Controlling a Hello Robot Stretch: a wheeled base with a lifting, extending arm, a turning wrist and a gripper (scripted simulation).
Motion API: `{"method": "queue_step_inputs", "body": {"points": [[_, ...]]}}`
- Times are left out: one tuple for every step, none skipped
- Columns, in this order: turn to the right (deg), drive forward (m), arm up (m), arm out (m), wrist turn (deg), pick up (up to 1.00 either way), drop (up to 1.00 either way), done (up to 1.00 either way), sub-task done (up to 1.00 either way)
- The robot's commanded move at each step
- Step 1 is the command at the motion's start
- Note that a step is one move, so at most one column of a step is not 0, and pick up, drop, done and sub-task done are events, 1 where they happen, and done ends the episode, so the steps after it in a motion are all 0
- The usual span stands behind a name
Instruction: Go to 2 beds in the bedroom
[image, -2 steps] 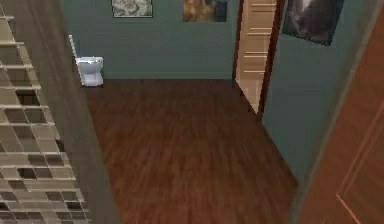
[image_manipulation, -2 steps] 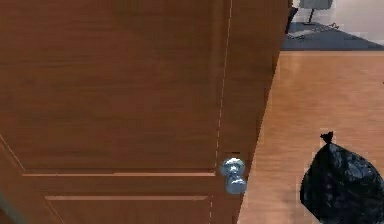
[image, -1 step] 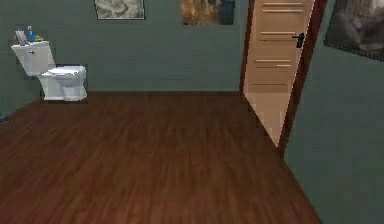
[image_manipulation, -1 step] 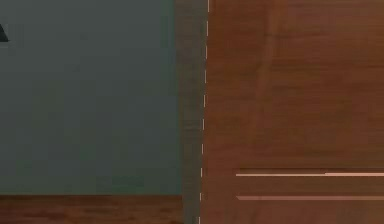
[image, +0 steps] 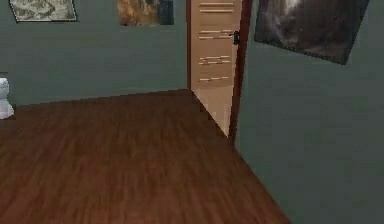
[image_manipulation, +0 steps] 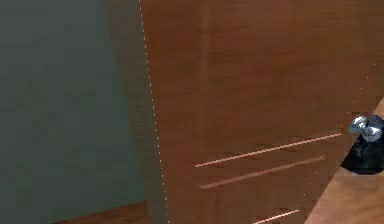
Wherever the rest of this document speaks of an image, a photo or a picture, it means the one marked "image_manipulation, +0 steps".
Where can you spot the brown wooden cupboard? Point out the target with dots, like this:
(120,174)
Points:
(240,100)

